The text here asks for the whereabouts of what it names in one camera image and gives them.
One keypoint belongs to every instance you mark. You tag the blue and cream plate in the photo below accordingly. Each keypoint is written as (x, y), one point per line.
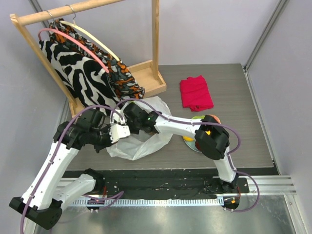
(191, 145)

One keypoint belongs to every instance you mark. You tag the red cloth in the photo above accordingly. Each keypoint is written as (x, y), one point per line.
(195, 94)

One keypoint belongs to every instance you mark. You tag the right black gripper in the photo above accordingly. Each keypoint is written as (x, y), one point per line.
(131, 110)

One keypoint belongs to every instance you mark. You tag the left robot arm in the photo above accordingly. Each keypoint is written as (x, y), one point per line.
(42, 203)

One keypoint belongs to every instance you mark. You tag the pink hanger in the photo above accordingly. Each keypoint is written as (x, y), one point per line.
(75, 42)

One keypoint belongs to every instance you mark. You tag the black white zebra garment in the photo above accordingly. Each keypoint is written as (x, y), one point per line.
(84, 77)

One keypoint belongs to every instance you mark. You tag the aluminium rail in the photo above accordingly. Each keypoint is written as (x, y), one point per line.
(267, 184)

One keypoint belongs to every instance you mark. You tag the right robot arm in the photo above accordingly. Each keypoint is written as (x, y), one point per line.
(209, 135)

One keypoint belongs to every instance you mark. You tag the dark red fake apple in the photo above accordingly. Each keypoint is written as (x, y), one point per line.
(197, 146)

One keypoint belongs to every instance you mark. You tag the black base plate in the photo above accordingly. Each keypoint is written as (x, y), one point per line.
(210, 192)

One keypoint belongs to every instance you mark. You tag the white plastic bag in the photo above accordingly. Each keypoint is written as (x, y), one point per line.
(138, 146)

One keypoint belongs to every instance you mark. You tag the fake watermelon slice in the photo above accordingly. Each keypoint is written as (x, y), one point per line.
(216, 118)

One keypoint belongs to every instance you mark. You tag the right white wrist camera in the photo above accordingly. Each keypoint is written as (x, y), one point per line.
(117, 117)

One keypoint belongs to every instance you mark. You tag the green fake fruit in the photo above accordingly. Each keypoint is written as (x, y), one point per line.
(198, 117)

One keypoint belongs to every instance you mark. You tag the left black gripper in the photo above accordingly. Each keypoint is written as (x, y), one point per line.
(108, 143)

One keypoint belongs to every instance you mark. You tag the orange patterned garment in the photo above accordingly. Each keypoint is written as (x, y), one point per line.
(121, 80)

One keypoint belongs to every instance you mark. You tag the wooden clothes rack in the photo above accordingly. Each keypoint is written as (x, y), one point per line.
(146, 73)

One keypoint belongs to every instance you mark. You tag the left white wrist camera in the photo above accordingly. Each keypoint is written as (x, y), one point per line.
(118, 132)

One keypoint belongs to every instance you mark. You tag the yellow fake orange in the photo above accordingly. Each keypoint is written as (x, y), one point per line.
(188, 139)

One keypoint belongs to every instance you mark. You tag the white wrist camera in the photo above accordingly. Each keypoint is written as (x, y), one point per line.
(117, 117)
(118, 132)

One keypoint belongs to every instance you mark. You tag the cream hanger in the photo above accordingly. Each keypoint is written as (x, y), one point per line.
(91, 37)

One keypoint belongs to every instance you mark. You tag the white slotted cable duct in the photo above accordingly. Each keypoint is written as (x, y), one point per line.
(84, 201)

